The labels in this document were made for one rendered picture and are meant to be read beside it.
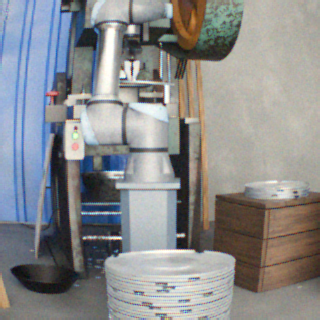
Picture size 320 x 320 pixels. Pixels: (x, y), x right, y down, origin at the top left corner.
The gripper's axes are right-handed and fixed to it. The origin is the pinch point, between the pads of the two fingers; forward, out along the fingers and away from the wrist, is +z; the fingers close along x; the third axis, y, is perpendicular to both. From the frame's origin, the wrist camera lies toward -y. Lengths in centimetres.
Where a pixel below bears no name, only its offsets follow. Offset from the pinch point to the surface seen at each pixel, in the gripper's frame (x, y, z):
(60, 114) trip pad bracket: 29.5, -2.1, 13.4
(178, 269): 18, -122, 49
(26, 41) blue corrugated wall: 43, 133, -41
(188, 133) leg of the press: -21.1, -5.5, 22.4
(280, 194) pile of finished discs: -45, -44, 44
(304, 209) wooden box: -53, -51, 50
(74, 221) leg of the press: 25, -6, 55
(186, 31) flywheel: -36, 40, -29
